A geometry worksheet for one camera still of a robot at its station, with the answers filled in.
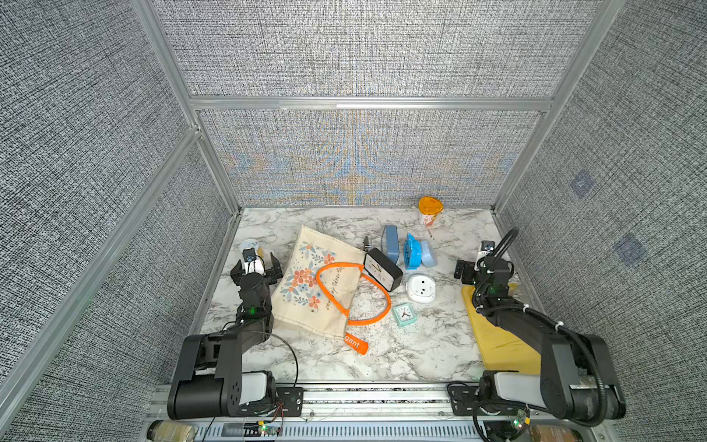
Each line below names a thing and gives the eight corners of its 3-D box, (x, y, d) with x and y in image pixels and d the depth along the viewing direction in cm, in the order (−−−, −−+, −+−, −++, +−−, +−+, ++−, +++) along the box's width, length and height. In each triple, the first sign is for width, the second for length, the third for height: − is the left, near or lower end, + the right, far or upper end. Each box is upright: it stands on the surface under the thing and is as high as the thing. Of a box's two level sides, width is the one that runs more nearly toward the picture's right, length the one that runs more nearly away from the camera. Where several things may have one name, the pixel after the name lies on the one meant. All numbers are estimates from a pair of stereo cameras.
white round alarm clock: (408, 303, 93) (410, 298, 91) (405, 280, 99) (406, 274, 96) (435, 303, 93) (438, 298, 91) (430, 280, 99) (433, 274, 96)
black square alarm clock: (390, 295, 96) (393, 280, 88) (363, 270, 102) (364, 254, 95) (400, 285, 98) (404, 270, 90) (373, 261, 105) (375, 246, 97)
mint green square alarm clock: (399, 327, 88) (399, 324, 87) (392, 309, 92) (393, 306, 90) (417, 322, 89) (418, 319, 87) (410, 304, 93) (411, 302, 91)
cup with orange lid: (419, 227, 114) (423, 212, 107) (415, 211, 119) (419, 196, 113) (439, 227, 114) (445, 212, 107) (435, 211, 119) (440, 196, 112)
